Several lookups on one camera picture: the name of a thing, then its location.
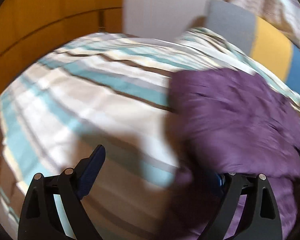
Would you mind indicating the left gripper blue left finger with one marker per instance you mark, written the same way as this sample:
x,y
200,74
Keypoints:
x,y
39,218

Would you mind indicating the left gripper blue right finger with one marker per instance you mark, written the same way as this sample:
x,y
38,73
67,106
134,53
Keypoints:
x,y
248,210

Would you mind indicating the purple quilted down jacket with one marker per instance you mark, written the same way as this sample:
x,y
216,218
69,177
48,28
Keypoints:
x,y
229,121

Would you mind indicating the striped bed duvet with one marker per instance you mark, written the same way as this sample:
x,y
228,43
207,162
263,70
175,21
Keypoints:
x,y
110,90

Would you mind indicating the grey yellow blue headboard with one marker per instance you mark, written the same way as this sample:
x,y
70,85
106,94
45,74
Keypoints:
x,y
257,38

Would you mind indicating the wooden wardrobe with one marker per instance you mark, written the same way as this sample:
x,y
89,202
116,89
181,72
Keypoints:
x,y
30,29

